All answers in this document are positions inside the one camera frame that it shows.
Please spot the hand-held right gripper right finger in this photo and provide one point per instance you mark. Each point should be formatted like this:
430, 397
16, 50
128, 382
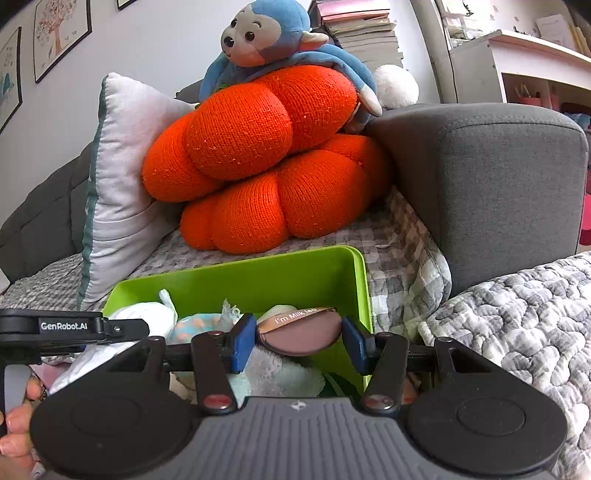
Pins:
354, 346

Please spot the person's left hand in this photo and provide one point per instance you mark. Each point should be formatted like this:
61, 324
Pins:
16, 422

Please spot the white plush ball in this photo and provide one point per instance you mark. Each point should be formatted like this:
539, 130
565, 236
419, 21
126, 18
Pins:
397, 87

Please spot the framed tree picture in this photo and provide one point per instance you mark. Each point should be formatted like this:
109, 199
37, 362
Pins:
60, 32

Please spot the grey sofa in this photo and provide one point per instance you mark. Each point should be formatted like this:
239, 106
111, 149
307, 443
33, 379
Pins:
508, 184

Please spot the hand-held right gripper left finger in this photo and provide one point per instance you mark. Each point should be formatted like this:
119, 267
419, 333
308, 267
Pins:
242, 344

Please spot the blue monkey plush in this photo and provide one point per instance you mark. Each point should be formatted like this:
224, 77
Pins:
268, 32

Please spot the brown round milk tea plush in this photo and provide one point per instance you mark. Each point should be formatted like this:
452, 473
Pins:
300, 337

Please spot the pink pen holder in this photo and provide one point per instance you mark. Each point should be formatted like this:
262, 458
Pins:
531, 100

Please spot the orange pumpkin cushion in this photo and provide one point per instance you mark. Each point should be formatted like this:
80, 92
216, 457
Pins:
249, 124
295, 198

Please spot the polka dot cloth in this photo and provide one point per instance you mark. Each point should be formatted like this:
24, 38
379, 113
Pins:
198, 325

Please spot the white shelf unit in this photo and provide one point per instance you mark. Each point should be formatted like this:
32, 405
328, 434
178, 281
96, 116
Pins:
508, 46

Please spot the stack of books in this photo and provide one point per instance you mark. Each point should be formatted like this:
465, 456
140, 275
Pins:
369, 41

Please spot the mint green fluffy cloth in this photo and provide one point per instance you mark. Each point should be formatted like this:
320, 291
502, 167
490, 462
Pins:
281, 376

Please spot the green plastic box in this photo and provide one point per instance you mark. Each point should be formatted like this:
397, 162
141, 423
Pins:
295, 277

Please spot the white pillow with teal edge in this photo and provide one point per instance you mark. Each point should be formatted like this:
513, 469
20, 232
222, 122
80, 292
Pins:
120, 184

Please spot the grey checked blanket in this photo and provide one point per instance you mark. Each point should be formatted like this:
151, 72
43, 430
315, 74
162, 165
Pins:
406, 258

